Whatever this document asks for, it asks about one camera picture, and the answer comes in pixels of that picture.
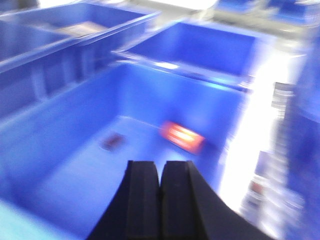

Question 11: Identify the rear blue bin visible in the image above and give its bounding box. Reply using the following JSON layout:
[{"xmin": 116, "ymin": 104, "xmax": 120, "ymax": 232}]
[{"xmin": 113, "ymin": 21, "xmax": 263, "ymax": 92}]

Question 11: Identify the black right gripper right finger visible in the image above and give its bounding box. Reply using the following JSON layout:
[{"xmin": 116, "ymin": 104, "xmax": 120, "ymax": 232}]
[{"xmin": 161, "ymin": 161, "xmax": 270, "ymax": 240}]

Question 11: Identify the centre blue bin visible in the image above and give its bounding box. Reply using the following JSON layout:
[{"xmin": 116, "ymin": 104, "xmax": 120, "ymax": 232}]
[{"xmin": 0, "ymin": 62, "xmax": 246, "ymax": 239}]

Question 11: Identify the dark label in bin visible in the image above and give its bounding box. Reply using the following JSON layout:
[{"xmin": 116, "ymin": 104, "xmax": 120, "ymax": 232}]
[{"xmin": 100, "ymin": 133, "xmax": 125, "ymax": 151}]

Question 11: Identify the blue bin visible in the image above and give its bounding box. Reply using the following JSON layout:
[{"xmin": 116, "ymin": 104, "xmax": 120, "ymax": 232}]
[
  {"xmin": 0, "ymin": 62, "xmax": 246, "ymax": 239},
  {"xmin": 0, "ymin": 2, "xmax": 160, "ymax": 119},
  {"xmin": 113, "ymin": 21, "xmax": 263, "ymax": 92}
]

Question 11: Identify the left blue bin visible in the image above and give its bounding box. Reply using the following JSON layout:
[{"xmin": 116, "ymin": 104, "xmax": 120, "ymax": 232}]
[{"xmin": 0, "ymin": 2, "xmax": 160, "ymax": 119}]

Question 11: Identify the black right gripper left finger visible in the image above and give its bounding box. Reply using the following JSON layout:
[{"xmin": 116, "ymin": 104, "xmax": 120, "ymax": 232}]
[{"xmin": 87, "ymin": 160, "xmax": 160, "ymax": 240}]

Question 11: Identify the orange cylindrical capacitor 4680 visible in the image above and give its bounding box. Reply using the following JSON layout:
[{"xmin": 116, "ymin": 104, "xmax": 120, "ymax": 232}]
[{"xmin": 160, "ymin": 121, "xmax": 205, "ymax": 154}]

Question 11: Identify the roller conveyor track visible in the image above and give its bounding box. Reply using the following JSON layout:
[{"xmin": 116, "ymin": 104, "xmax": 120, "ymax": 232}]
[{"xmin": 240, "ymin": 82, "xmax": 305, "ymax": 225}]

